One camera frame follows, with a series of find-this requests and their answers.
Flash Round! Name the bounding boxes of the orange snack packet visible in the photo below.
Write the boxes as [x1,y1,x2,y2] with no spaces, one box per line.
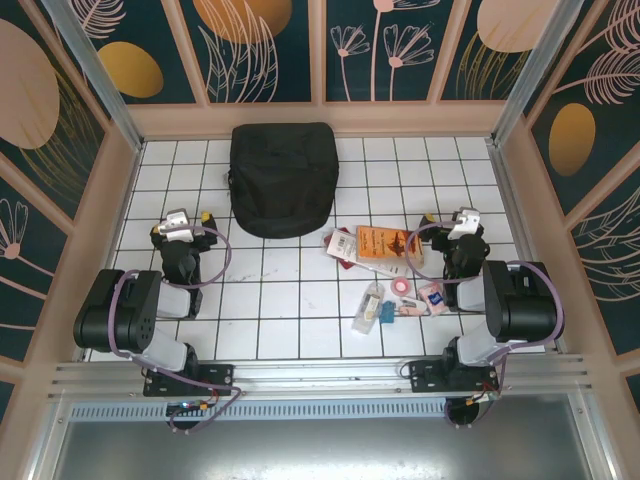
[353,224,426,279]

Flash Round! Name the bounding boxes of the pink pack with blue label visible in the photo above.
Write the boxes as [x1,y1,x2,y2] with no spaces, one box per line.
[417,282,449,317]

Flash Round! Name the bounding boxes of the black backpack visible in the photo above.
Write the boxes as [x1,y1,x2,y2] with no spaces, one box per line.
[228,121,342,241]

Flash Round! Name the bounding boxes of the red packet with barcode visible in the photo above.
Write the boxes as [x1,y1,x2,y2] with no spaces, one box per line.
[322,227,359,271]

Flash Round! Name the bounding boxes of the clear plastic tube package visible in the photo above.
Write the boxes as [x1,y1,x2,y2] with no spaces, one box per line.
[351,282,386,335]

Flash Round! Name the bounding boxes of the small circuit board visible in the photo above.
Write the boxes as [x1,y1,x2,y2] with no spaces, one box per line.
[167,400,211,416]

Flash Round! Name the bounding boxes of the grey metal panel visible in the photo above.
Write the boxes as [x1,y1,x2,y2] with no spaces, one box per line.
[49,419,616,480]

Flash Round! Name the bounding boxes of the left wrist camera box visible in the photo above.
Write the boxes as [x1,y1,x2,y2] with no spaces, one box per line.
[164,210,194,242]

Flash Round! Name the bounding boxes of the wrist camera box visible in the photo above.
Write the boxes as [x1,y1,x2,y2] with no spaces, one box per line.
[448,207,482,241]
[164,210,194,242]

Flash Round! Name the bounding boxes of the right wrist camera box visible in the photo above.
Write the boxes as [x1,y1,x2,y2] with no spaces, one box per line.
[448,207,482,241]

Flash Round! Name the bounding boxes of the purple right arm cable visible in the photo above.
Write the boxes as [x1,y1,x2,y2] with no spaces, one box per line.
[405,222,566,401]

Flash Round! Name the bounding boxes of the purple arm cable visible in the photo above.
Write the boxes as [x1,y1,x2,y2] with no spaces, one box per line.
[107,224,246,436]
[405,222,566,401]

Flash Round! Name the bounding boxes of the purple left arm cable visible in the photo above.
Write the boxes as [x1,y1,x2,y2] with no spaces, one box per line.
[107,224,246,436]

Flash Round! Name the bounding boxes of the aluminium side rail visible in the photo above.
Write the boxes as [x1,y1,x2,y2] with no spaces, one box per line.
[485,139,559,354]

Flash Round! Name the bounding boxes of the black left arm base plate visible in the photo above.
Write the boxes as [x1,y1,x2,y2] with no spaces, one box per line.
[142,363,236,398]

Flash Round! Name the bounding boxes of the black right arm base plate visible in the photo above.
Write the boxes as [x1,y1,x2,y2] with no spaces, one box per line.
[408,360,501,396]

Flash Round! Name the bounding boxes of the aluminium frame post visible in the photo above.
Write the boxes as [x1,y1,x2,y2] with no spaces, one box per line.
[42,0,147,152]
[489,0,599,147]

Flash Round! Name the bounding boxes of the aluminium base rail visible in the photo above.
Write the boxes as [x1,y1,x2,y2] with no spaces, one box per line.
[47,353,596,401]

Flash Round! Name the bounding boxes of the grey slotted cable duct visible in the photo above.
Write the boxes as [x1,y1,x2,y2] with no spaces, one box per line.
[69,403,574,422]

